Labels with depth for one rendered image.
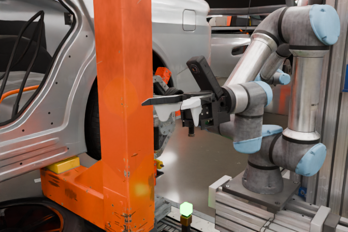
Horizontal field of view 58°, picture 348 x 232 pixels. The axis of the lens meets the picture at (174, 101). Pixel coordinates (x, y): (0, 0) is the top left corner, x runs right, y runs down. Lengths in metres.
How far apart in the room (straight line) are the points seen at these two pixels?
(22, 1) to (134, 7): 2.39
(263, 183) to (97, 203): 0.73
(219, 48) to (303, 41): 3.27
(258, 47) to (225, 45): 3.18
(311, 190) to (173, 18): 1.41
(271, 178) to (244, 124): 0.40
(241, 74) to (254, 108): 0.18
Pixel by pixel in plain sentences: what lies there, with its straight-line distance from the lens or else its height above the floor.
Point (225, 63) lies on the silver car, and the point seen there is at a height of 0.98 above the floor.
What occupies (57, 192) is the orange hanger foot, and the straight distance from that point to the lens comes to 1.76.
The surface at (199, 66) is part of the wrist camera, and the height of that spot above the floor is 1.31.
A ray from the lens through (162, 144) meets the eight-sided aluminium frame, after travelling 2.10.
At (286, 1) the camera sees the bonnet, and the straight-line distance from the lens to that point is 4.98.
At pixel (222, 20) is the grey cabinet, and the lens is 10.10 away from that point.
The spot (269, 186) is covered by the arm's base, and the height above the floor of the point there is 0.84.
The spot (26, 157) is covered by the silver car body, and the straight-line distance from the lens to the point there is 1.60.
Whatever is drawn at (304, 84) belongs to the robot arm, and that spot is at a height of 1.23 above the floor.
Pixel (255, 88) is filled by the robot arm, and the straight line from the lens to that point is 0.83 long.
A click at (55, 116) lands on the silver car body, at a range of 1.66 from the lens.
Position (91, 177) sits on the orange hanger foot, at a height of 0.74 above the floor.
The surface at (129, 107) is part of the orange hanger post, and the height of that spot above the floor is 1.11.
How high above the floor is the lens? 1.38
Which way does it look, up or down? 12 degrees down
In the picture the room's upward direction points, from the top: straight up
